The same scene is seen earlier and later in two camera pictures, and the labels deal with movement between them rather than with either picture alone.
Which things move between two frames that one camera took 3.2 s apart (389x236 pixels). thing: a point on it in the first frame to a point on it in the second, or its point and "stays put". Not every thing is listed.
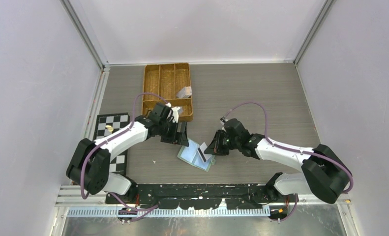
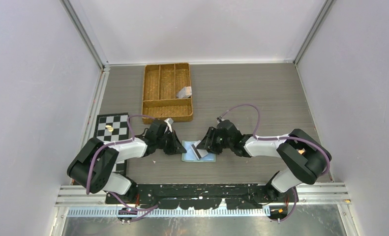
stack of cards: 185,92 stays put
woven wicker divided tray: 165,80 stays put
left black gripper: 175,138 to 176,147
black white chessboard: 106,124 stays put
